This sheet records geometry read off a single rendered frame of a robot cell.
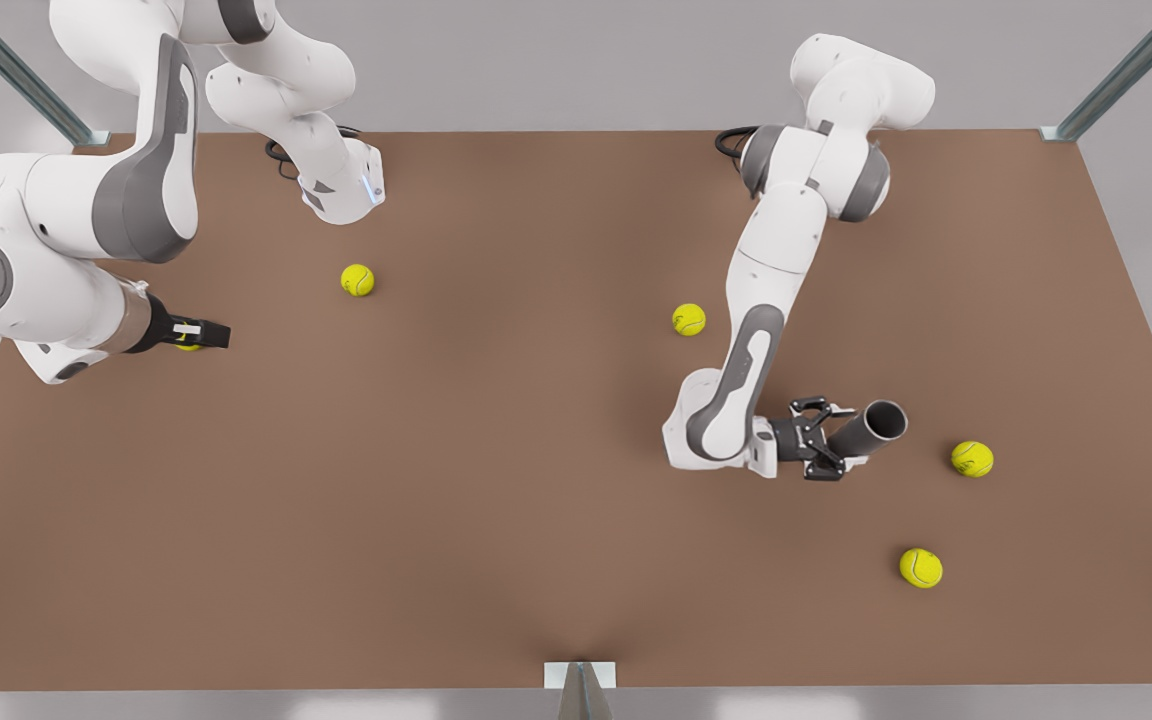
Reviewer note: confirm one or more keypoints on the silver frame post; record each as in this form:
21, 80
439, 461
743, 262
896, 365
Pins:
16, 70
581, 690
1126, 72

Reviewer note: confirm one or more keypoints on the dark grey tennis tube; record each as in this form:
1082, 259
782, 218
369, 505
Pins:
871, 428

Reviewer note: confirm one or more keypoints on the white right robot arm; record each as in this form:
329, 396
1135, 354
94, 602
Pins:
56, 210

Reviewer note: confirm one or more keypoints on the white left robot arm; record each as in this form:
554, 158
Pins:
776, 250

